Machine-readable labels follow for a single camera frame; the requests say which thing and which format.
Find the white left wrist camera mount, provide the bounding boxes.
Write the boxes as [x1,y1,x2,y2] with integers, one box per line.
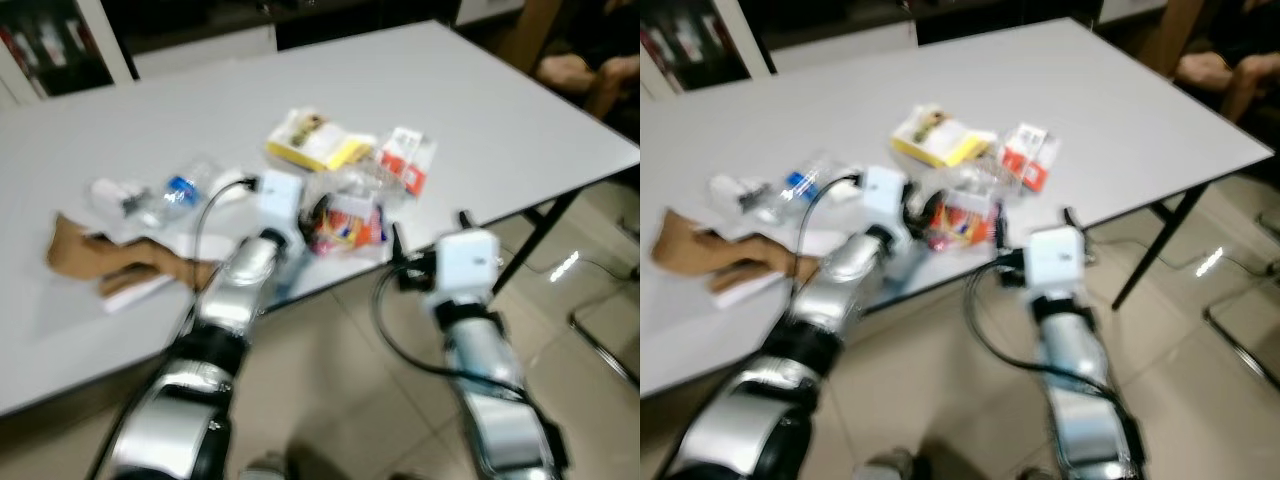
[861,164,910,231]
[257,169,305,237]

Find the red orange snack packet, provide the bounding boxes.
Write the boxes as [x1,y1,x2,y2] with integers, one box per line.
[924,189,1003,253]
[310,194,388,257]

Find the white table with black legs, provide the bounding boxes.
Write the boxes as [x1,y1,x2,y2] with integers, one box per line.
[0,20,641,417]
[640,16,1276,399]

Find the brown paper bag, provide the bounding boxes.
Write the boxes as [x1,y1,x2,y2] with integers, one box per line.
[46,212,219,297]
[650,213,823,293]

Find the yellow and white box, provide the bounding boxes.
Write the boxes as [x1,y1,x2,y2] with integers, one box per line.
[889,102,998,169]
[264,107,378,172]

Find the robot left leg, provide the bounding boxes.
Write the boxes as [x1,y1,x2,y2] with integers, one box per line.
[858,449,923,480]

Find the metal chair base frame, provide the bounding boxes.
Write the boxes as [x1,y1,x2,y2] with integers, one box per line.
[1203,298,1280,393]
[567,298,641,389]

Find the clear plastic bag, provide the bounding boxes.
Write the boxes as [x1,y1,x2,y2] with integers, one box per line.
[926,158,1013,205]
[298,163,403,217]

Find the white crumpled tissue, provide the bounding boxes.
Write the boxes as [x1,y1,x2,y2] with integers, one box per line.
[89,177,153,218]
[709,173,773,213]

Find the seated person's legs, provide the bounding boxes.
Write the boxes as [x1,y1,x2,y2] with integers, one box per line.
[1174,0,1280,123]
[534,0,641,119]

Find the brown wooden post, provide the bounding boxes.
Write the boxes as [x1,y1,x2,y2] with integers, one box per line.
[498,0,563,73]
[1138,0,1207,77]

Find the white bookshelf with books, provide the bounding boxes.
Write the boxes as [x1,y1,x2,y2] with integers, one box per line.
[640,0,773,93]
[0,0,137,105]

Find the white low cabinet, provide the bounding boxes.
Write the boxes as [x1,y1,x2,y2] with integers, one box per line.
[133,24,278,83]
[768,20,919,75]

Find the clear bottle with blue label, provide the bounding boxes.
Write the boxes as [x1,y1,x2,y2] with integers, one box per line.
[752,152,843,217]
[128,158,218,228]

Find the red and white carton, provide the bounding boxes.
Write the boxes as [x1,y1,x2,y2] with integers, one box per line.
[999,121,1061,194]
[377,126,439,197]

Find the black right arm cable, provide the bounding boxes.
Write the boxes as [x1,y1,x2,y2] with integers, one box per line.
[961,254,1101,393]
[371,254,526,403]

